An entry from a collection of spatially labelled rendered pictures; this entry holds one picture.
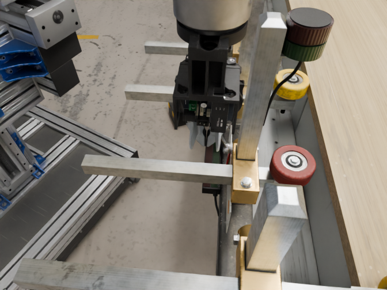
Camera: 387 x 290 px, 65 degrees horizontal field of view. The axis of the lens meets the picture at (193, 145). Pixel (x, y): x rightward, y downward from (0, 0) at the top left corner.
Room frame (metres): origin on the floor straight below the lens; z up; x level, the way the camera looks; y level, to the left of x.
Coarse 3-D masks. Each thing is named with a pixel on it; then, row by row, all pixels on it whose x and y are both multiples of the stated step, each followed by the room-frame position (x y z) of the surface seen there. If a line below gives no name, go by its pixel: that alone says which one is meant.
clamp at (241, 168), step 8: (232, 152) 0.41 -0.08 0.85; (256, 152) 0.39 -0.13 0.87; (232, 160) 0.38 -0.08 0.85; (240, 160) 0.37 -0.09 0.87; (248, 160) 0.37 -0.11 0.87; (256, 160) 0.37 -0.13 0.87; (240, 168) 0.35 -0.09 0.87; (248, 168) 0.35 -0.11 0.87; (256, 168) 0.35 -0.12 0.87; (240, 176) 0.33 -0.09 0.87; (248, 176) 0.33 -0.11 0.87; (256, 176) 0.33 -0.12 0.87; (232, 184) 0.32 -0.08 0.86; (240, 184) 0.31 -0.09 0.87; (256, 184) 0.31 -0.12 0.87; (232, 192) 0.30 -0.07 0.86; (240, 192) 0.30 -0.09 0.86; (248, 192) 0.30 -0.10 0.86; (256, 192) 0.30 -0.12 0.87; (232, 200) 0.30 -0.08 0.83; (240, 200) 0.30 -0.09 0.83; (248, 200) 0.30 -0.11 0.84; (256, 200) 0.30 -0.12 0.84
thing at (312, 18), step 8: (304, 8) 0.41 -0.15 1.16; (312, 8) 0.41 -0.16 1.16; (296, 16) 0.39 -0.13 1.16; (304, 16) 0.39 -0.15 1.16; (312, 16) 0.39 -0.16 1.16; (320, 16) 0.39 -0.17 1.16; (328, 16) 0.39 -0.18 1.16; (304, 24) 0.37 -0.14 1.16; (312, 24) 0.37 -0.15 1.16; (320, 24) 0.37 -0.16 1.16; (328, 24) 0.37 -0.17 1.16; (280, 56) 0.37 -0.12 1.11; (280, 64) 0.38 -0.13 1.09; (288, 80) 0.39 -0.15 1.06; (272, 96) 0.39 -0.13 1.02; (264, 120) 0.39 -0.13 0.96
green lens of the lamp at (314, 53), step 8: (288, 40) 0.37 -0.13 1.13; (288, 48) 0.37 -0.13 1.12; (296, 48) 0.36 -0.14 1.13; (304, 48) 0.36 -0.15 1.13; (312, 48) 0.36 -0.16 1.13; (320, 48) 0.36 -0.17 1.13; (288, 56) 0.37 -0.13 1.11; (296, 56) 0.36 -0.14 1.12; (304, 56) 0.36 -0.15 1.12; (312, 56) 0.36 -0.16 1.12; (320, 56) 0.37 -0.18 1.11
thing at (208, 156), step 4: (212, 144) 0.56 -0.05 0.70; (208, 148) 0.54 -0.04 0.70; (212, 148) 0.54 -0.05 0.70; (208, 152) 0.53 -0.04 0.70; (212, 152) 0.53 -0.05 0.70; (208, 156) 0.51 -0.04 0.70; (212, 156) 0.51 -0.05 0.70; (208, 160) 0.50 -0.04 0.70; (204, 184) 0.42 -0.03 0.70; (208, 184) 0.42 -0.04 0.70
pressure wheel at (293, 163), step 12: (276, 156) 0.35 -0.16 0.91; (288, 156) 0.36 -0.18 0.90; (300, 156) 0.35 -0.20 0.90; (312, 156) 0.35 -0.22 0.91; (276, 168) 0.33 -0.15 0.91; (288, 168) 0.33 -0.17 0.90; (300, 168) 0.33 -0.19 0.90; (312, 168) 0.32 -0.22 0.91; (276, 180) 0.32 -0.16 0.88; (288, 180) 0.31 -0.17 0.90; (300, 180) 0.30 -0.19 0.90
